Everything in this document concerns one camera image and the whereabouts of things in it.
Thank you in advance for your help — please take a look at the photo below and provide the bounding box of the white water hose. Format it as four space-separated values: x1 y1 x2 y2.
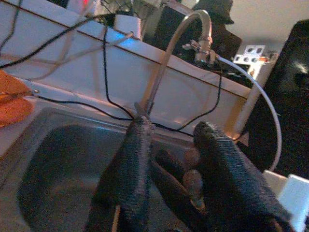
216 56 283 173

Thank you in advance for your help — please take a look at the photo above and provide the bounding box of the orange bowl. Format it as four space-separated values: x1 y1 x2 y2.
0 69 28 97

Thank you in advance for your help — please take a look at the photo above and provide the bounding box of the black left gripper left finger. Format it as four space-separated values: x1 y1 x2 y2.
86 115 155 232

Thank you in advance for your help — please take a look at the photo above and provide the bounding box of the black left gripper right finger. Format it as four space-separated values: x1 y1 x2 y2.
192 121 295 232

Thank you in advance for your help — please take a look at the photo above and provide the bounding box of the white power strip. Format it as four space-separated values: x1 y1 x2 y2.
232 44 267 65

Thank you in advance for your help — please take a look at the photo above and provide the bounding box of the white power adapter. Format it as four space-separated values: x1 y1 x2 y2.
112 14 143 41

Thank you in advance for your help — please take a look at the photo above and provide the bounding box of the steel kitchen sink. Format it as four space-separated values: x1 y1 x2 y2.
0 106 242 232

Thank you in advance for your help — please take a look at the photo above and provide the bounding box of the steel gooseneck faucet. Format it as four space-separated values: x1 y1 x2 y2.
134 9 218 121

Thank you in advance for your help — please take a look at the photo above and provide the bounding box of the black cable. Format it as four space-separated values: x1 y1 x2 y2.
37 95 194 137
102 24 136 121

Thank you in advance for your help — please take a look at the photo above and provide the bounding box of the black countertop appliance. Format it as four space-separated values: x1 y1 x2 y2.
241 19 309 173

